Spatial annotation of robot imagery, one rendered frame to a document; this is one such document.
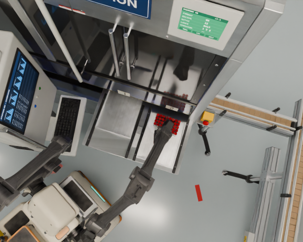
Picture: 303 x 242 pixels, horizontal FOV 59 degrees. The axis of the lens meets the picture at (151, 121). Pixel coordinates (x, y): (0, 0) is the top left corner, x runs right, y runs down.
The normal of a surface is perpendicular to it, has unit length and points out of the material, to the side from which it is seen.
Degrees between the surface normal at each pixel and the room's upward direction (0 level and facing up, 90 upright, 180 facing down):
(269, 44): 0
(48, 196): 43
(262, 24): 90
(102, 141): 0
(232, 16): 90
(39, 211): 48
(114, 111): 0
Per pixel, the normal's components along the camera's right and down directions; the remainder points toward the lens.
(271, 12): -0.29, 0.92
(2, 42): 0.04, -0.25
